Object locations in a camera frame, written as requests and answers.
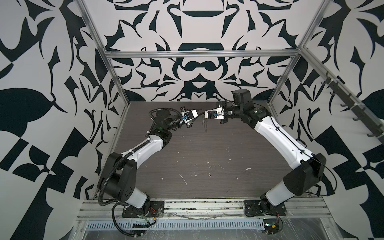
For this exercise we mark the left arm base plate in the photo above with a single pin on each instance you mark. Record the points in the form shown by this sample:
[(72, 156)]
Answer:
[(149, 209)]

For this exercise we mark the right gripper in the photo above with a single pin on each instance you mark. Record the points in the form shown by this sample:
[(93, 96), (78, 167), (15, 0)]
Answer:
[(223, 104)]

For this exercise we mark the white slotted cable duct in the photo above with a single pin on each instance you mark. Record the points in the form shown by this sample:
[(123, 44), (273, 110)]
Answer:
[(185, 224)]

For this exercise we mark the aluminium front rail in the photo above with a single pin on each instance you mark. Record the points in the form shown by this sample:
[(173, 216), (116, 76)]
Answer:
[(297, 207)]

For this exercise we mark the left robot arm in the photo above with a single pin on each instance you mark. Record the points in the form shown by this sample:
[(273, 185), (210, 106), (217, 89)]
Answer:
[(117, 182)]

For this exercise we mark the green circuit board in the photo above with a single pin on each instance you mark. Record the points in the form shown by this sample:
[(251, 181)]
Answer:
[(272, 228)]

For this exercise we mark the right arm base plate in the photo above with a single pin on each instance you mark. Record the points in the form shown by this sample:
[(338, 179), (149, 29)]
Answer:
[(256, 208)]

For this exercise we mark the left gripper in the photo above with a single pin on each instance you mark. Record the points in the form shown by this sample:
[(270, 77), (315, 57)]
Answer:
[(188, 125)]

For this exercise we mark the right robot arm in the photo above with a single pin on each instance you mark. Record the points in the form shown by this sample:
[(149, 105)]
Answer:
[(307, 168)]

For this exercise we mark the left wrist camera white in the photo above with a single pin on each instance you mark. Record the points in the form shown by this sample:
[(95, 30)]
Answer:
[(189, 113)]

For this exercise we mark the dark wall hook rack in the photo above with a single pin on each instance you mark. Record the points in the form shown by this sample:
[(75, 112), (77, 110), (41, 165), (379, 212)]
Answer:
[(350, 102)]

